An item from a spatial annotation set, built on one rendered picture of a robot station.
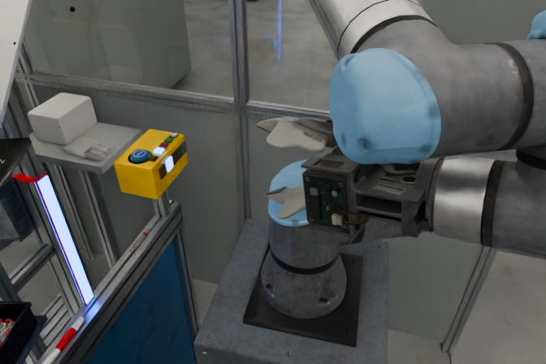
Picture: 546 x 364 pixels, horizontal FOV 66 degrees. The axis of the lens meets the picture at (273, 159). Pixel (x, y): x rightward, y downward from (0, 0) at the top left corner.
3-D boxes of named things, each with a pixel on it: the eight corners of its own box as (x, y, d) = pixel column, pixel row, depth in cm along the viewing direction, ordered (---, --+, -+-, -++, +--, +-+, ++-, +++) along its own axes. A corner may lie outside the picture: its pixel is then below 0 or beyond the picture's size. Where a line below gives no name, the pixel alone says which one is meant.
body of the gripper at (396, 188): (294, 160, 40) (422, 179, 33) (334, 131, 47) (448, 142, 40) (301, 228, 43) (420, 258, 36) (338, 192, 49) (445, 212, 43)
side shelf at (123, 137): (60, 122, 159) (58, 115, 157) (143, 136, 150) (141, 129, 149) (10, 156, 140) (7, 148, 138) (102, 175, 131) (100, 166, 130)
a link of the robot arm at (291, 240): (262, 222, 73) (261, 157, 66) (336, 212, 75) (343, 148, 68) (275, 275, 63) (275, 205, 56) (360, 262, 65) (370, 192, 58)
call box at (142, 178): (155, 161, 113) (149, 127, 107) (189, 167, 111) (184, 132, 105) (121, 197, 101) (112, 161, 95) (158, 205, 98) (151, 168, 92)
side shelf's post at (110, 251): (125, 293, 194) (78, 141, 147) (132, 295, 193) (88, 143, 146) (120, 300, 191) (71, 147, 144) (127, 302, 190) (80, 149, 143)
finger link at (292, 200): (244, 210, 50) (305, 197, 44) (273, 188, 54) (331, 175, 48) (256, 233, 50) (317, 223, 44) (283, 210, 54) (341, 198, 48)
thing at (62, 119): (62, 116, 156) (54, 89, 150) (99, 123, 152) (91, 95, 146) (28, 139, 143) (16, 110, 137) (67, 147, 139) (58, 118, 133)
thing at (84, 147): (82, 140, 142) (80, 135, 141) (117, 149, 138) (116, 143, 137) (63, 153, 136) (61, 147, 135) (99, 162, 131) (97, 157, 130)
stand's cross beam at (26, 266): (46, 250, 144) (42, 242, 142) (56, 253, 143) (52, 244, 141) (2, 293, 129) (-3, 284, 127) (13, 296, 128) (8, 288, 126)
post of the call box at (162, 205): (161, 209, 113) (153, 172, 106) (171, 211, 113) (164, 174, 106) (155, 216, 111) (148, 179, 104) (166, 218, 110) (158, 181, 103)
